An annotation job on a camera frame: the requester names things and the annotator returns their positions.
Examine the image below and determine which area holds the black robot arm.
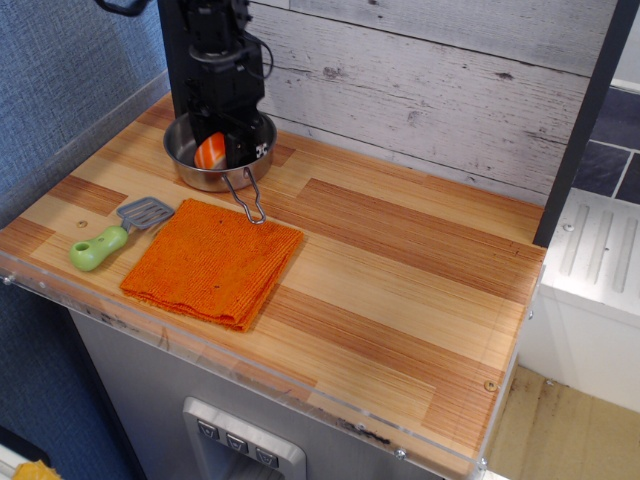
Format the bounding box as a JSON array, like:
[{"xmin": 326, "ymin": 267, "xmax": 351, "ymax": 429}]
[{"xmin": 158, "ymin": 1, "xmax": 270, "ymax": 168}]

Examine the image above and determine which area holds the dark vertical post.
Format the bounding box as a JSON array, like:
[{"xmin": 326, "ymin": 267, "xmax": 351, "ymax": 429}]
[{"xmin": 533, "ymin": 0, "xmax": 639, "ymax": 248}]

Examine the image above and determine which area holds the white radiator cover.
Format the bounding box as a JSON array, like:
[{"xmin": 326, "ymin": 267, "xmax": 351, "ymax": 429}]
[{"xmin": 519, "ymin": 189, "xmax": 639, "ymax": 411}]

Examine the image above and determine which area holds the yellow object at corner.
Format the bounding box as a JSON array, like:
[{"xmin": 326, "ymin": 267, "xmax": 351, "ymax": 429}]
[{"xmin": 11, "ymin": 461, "xmax": 62, "ymax": 480}]

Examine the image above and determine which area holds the orange cloth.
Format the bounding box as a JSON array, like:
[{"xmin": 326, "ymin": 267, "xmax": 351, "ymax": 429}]
[{"xmin": 120, "ymin": 199, "xmax": 304, "ymax": 332}]

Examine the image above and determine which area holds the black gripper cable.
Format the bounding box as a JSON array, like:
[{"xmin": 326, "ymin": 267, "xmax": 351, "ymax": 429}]
[{"xmin": 244, "ymin": 32, "xmax": 276, "ymax": 81}]

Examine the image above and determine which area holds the green handled grey spatula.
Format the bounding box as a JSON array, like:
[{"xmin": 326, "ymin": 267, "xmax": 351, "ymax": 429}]
[{"xmin": 69, "ymin": 197, "xmax": 174, "ymax": 272}]

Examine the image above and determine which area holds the orange white salmon sushi toy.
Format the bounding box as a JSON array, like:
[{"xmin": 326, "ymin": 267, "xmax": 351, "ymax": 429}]
[{"xmin": 194, "ymin": 132, "xmax": 227, "ymax": 170}]

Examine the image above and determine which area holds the small steel pan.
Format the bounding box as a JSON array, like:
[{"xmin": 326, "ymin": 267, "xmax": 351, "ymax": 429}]
[{"xmin": 163, "ymin": 113, "xmax": 277, "ymax": 225}]

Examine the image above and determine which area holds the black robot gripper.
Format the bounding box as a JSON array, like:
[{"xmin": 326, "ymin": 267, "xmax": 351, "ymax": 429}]
[{"xmin": 186, "ymin": 39, "xmax": 272, "ymax": 168}]

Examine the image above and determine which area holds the steel cabinet with button panel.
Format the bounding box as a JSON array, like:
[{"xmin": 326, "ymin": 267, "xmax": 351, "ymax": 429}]
[{"xmin": 67, "ymin": 308, "xmax": 489, "ymax": 480}]

